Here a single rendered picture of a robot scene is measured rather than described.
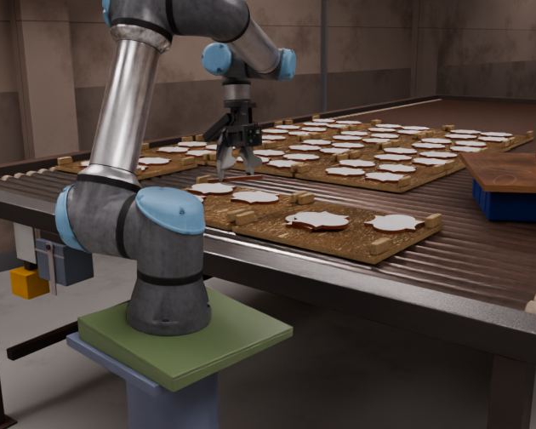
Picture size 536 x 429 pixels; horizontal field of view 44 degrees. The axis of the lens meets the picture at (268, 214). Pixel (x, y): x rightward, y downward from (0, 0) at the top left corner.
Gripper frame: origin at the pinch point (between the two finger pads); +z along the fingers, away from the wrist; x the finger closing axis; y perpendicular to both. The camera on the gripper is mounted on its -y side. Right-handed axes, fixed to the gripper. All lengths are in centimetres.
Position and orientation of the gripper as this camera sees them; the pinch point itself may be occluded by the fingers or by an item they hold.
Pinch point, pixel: (235, 178)
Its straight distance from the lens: 176.1
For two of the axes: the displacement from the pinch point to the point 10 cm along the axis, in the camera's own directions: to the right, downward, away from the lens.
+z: 0.4, 9.9, 1.0
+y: 7.6, 0.4, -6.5
